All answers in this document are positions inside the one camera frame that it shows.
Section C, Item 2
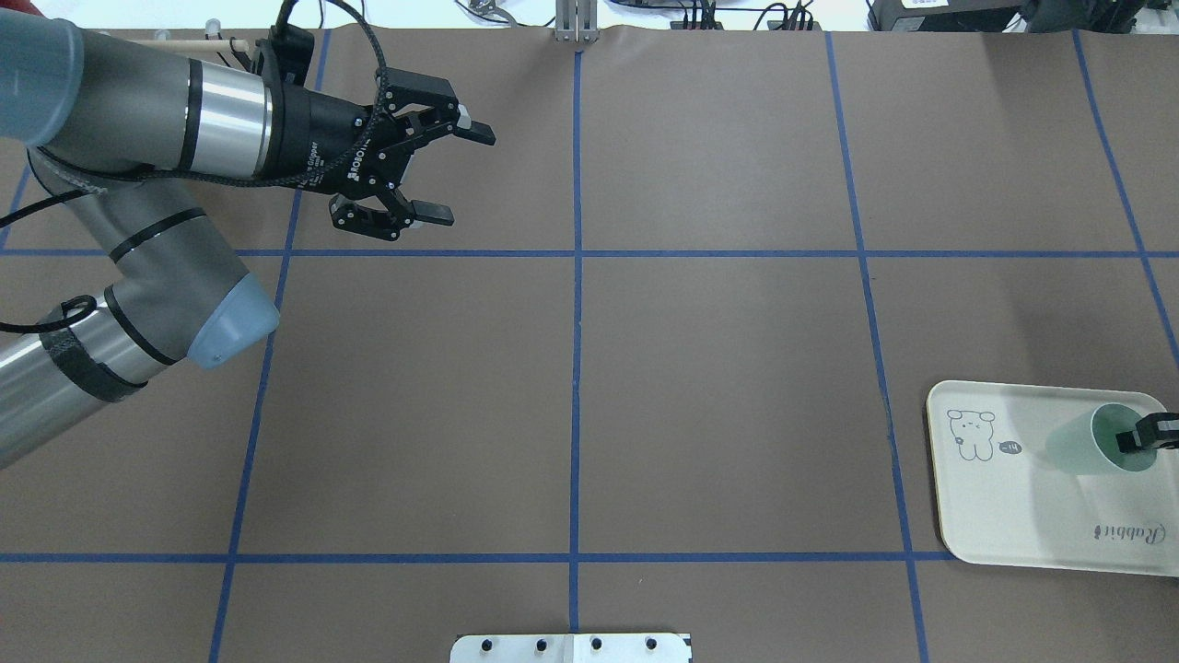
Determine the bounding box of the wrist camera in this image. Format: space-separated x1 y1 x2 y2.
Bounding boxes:
250 25 316 87

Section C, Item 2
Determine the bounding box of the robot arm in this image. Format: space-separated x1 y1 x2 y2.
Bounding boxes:
1 1 496 467

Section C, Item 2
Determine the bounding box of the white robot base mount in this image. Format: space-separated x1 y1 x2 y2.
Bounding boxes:
448 631 694 662

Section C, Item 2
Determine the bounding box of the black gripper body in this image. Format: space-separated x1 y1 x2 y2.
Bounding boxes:
271 67 459 201

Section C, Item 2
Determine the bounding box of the cream rabbit print tray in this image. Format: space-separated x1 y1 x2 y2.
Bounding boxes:
926 380 1178 576

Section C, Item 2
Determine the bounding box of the mint green plastic cup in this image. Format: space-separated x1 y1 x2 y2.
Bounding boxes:
1045 403 1158 477

